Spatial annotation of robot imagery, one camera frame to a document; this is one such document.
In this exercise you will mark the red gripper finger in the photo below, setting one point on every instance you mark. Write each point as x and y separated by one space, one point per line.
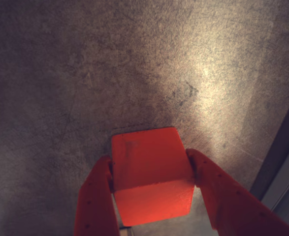
228 201
95 201

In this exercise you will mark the red cube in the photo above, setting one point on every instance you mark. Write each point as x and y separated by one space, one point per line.
151 172

